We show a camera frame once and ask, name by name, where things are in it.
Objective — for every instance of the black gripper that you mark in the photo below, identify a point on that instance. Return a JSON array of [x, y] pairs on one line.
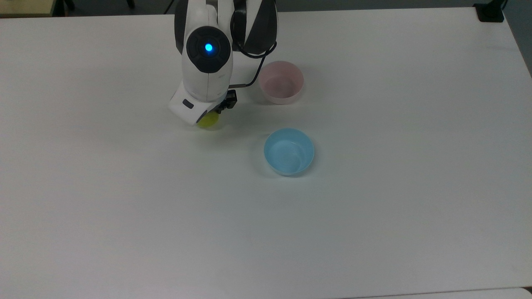
[[230, 101]]

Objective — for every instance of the green pear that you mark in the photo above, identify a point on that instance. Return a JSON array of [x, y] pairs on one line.
[[209, 121]]

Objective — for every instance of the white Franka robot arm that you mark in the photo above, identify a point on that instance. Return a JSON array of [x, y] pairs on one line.
[[207, 62]]

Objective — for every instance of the pink plastic bowl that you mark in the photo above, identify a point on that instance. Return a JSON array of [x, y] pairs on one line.
[[281, 83]]

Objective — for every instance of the light blue plastic bowl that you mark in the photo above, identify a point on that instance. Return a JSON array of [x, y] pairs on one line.
[[289, 153]]

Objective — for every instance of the black chair leg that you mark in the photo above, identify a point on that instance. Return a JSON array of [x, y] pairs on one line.
[[69, 4]]

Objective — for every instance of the light wooden furniture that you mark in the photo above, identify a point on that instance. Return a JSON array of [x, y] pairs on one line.
[[25, 6]]

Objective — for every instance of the black table clamp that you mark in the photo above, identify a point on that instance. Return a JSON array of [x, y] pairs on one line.
[[490, 11]]

